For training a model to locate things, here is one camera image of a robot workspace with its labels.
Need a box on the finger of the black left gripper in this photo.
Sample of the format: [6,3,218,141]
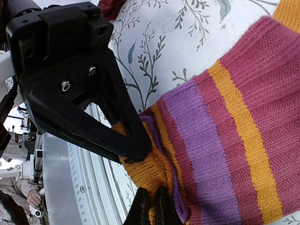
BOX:
[17,48,151,163]

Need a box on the floral patterned table mat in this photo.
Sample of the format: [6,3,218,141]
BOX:
[109,0,300,225]

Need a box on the person in beige clothes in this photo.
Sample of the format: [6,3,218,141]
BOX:
[0,177,49,225]

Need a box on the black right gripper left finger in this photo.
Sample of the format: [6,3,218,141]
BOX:
[123,187,150,225]

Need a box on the dark maroon striped sock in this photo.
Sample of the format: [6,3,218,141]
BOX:
[98,0,126,21]

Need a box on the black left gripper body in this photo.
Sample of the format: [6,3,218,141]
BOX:
[5,1,113,76]

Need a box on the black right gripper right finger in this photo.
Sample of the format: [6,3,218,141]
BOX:
[155,187,180,225]

